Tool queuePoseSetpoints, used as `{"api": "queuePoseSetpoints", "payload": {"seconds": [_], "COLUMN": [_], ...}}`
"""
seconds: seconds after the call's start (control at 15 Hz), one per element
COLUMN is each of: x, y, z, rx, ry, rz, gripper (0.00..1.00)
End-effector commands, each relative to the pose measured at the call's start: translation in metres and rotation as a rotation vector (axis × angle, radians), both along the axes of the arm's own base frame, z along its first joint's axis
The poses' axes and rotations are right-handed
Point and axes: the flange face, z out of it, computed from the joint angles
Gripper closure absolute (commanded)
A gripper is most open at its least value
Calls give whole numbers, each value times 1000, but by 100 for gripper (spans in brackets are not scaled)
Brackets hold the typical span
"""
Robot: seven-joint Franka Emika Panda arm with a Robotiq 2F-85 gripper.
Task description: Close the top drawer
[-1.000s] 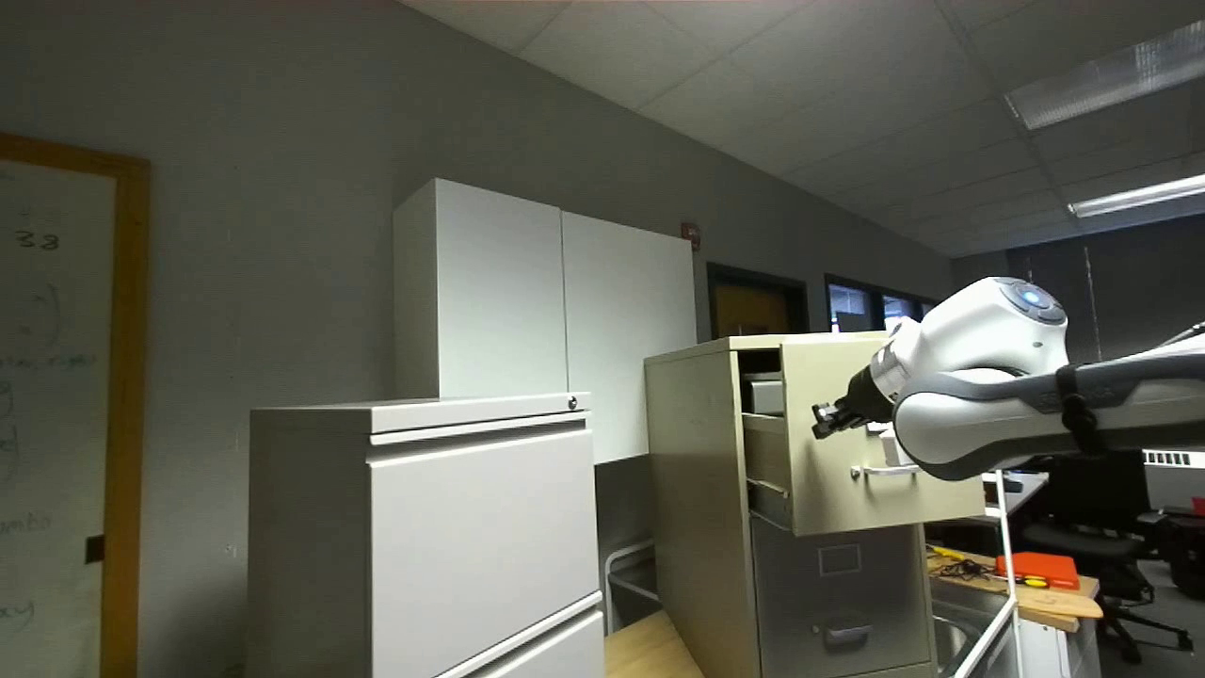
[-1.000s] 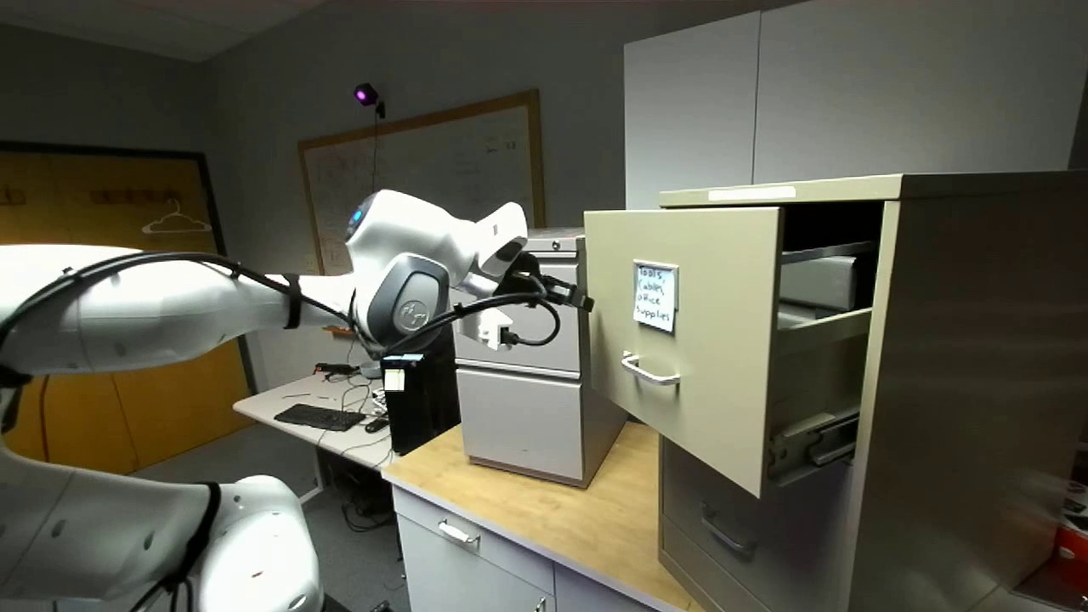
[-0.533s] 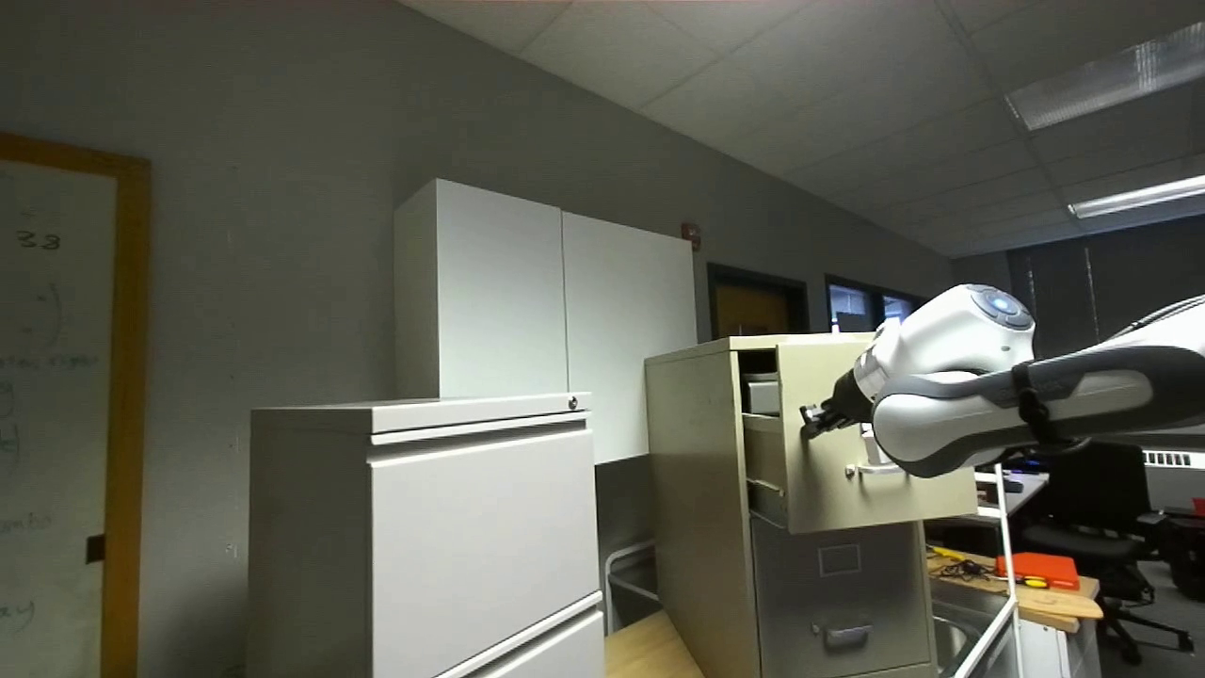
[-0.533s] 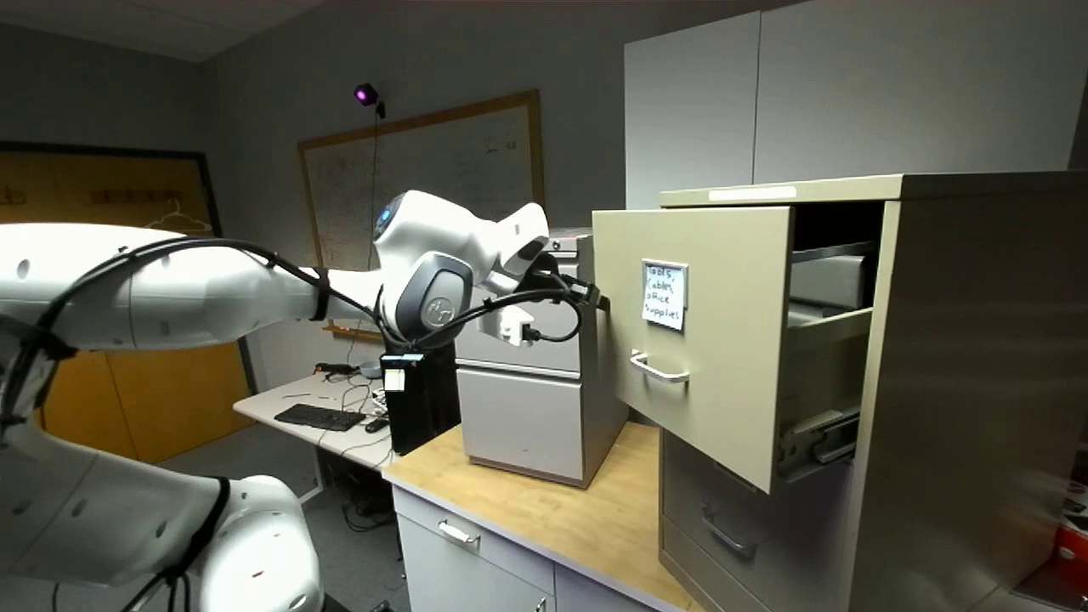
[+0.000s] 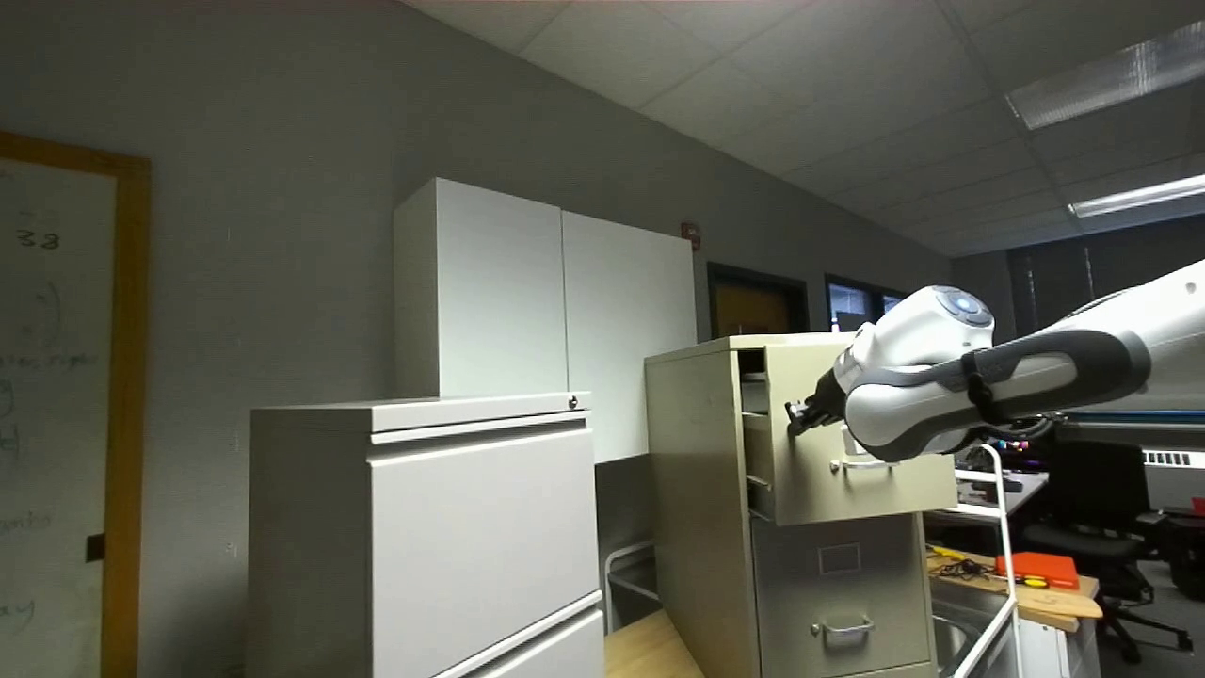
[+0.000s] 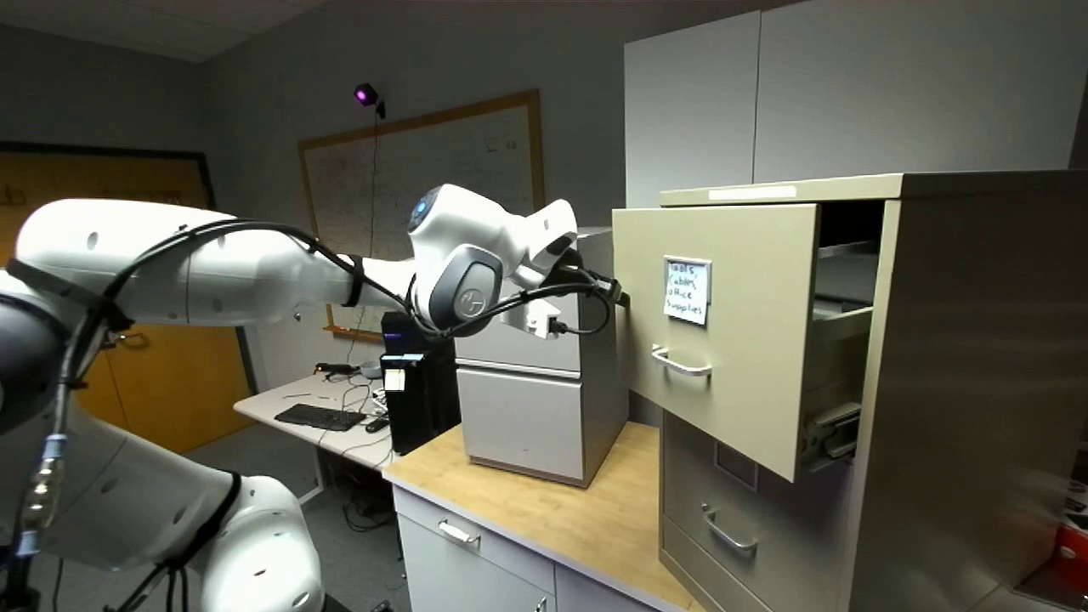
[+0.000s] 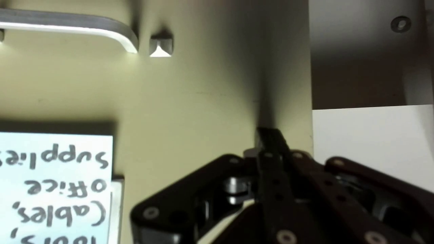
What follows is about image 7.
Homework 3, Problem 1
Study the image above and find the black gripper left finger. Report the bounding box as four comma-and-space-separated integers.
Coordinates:
129, 128, 275, 244

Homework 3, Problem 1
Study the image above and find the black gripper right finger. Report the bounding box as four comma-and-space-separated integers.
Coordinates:
270, 128, 434, 244

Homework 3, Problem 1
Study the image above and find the beige drawer front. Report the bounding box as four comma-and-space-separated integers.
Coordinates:
0, 0, 314, 244

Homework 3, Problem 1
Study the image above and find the blank white paper sheet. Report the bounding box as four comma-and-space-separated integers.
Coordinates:
107, 177, 126, 244

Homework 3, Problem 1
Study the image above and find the handwritten white paper label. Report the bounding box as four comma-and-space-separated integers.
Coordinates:
0, 131, 115, 244

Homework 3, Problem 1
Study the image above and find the silver drawer handle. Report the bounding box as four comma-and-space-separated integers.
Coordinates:
0, 7, 175, 60

